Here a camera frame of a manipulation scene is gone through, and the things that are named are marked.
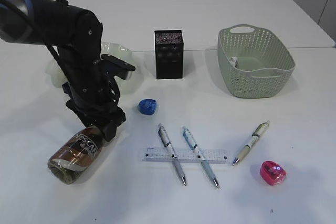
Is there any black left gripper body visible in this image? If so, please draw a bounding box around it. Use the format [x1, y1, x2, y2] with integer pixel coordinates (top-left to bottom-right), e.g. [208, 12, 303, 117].
[57, 44, 126, 127]

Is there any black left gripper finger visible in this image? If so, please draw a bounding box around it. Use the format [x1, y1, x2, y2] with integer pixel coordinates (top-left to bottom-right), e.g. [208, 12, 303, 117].
[101, 121, 117, 142]
[78, 115, 95, 127]

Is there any Nescafe coffee bottle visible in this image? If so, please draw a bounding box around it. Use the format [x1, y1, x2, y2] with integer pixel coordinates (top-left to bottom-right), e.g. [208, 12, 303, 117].
[47, 125, 104, 185]

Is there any pink paper ball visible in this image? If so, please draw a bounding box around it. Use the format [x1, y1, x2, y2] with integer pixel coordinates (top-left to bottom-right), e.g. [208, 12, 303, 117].
[229, 57, 238, 68]

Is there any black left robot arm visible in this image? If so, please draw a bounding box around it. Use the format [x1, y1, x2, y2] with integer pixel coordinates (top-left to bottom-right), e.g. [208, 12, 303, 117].
[1, 0, 135, 141]

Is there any blue pencil sharpener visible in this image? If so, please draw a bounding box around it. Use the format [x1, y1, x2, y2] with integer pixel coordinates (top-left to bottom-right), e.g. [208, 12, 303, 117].
[138, 99, 157, 115]

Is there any green wavy glass plate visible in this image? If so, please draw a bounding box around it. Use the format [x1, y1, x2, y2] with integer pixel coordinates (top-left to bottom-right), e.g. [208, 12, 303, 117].
[45, 41, 137, 95]

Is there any grey pen left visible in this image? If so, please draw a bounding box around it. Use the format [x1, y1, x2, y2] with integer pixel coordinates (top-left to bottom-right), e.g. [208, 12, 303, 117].
[158, 124, 187, 186]

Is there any blue grey pen middle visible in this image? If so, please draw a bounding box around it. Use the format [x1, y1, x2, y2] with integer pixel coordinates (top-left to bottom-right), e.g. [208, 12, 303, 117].
[182, 126, 220, 189]

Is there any black mesh pen holder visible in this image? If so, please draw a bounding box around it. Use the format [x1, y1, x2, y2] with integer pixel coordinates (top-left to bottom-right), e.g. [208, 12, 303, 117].
[154, 30, 184, 79]

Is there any cream pen right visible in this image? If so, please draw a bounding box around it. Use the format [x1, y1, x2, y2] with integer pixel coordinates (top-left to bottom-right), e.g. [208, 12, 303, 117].
[232, 121, 270, 166]

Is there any green plastic woven basket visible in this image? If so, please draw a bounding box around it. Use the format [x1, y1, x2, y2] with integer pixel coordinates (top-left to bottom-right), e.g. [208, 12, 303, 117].
[217, 24, 295, 99]

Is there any pink pencil sharpener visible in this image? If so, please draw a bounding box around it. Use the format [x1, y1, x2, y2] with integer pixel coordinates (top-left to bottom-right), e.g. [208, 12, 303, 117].
[260, 161, 287, 186]

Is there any clear plastic ruler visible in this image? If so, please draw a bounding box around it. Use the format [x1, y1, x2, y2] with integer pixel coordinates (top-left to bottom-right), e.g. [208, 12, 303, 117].
[139, 147, 232, 165]

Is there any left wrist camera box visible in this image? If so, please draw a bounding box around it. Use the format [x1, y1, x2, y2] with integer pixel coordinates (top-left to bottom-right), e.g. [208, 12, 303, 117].
[100, 54, 135, 80]

